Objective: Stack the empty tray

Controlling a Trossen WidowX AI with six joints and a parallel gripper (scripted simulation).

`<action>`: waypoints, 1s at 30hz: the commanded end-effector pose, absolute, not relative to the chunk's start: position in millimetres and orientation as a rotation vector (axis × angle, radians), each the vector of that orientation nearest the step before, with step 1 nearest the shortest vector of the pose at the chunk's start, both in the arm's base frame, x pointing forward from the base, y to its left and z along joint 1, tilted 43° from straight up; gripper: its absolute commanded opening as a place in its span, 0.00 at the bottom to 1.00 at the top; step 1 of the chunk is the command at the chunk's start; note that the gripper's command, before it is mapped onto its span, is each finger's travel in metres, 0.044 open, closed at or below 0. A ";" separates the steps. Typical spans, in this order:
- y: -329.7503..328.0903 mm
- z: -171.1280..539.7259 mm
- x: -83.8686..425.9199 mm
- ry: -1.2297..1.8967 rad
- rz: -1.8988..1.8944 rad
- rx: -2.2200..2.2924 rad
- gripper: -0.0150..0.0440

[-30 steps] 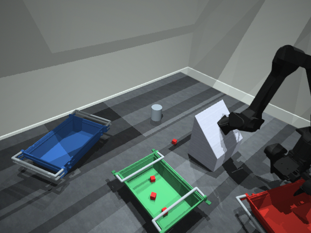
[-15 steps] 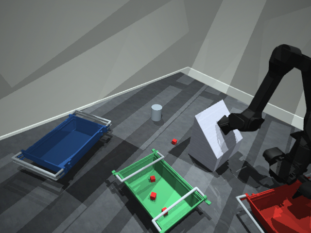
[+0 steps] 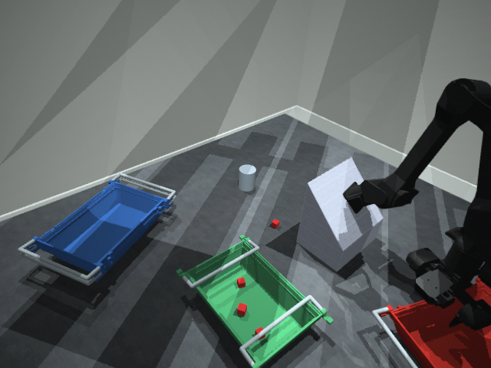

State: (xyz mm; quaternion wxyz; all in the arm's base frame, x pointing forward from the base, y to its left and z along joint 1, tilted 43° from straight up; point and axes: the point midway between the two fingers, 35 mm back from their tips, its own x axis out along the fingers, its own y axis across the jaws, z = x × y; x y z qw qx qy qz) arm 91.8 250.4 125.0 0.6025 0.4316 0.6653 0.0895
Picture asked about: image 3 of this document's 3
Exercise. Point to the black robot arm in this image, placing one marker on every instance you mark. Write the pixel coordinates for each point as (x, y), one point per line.
(462, 100)

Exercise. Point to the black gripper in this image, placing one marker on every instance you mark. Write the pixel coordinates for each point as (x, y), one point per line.
(475, 314)

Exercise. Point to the grey cylinder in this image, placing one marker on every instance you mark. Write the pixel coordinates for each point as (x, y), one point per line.
(247, 178)

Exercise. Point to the green plastic tray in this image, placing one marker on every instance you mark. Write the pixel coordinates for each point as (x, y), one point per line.
(267, 294)

